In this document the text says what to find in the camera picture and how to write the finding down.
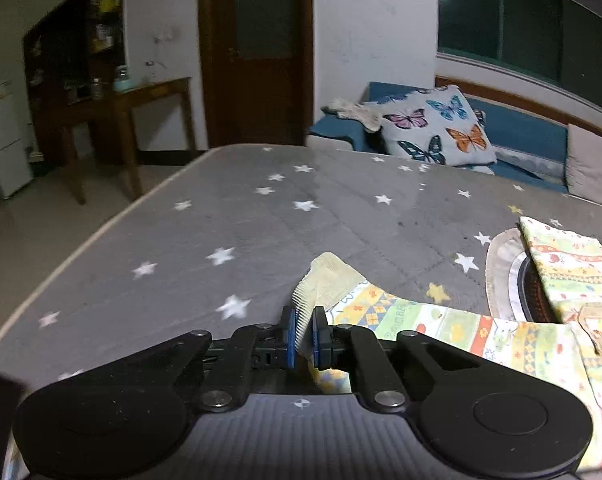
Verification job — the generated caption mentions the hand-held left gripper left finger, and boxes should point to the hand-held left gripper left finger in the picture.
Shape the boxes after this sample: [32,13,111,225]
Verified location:
[165,305,299,413]

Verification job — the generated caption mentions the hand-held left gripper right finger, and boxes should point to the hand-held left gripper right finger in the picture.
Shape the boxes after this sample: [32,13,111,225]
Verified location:
[311,305,475,414]

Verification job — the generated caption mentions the patterned yellow children's top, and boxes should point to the patterned yellow children's top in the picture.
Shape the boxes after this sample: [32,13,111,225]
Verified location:
[292,252,602,476]

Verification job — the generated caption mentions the grey star-print blanket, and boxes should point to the grey star-print blanket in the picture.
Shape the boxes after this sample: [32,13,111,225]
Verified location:
[0,144,602,480]

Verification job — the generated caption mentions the cream cloth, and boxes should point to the cream cloth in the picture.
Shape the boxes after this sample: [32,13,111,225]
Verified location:
[322,97,382,133]

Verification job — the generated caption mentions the butterfly-print pillow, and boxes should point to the butterfly-print pillow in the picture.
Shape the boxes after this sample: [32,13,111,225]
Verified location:
[363,85,498,167]

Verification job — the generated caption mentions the folded patterned yellow pants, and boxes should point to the folded patterned yellow pants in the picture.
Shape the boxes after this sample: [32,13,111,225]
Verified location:
[519,216,602,323]

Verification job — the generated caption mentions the dark wooden door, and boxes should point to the dark wooden door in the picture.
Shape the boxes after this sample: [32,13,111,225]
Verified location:
[198,0,315,150]

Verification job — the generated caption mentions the wooden side table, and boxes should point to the wooden side table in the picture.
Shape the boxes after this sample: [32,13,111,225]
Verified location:
[56,77,198,206]

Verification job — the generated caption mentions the blue sofa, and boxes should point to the blue sofa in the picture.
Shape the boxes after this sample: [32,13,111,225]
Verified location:
[308,76,602,196]

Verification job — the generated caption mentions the grey cushion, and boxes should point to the grey cushion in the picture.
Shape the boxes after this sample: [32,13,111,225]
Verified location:
[565,124,602,211]

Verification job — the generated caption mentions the white refrigerator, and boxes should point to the white refrigerator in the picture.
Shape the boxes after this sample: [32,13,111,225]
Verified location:
[0,80,33,198]

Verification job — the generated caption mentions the dark wooden cabinet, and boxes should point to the dark wooden cabinet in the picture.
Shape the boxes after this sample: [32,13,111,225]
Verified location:
[24,0,127,166]

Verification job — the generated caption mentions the dark window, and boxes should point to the dark window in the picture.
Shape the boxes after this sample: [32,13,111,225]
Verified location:
[437,0,602,113]

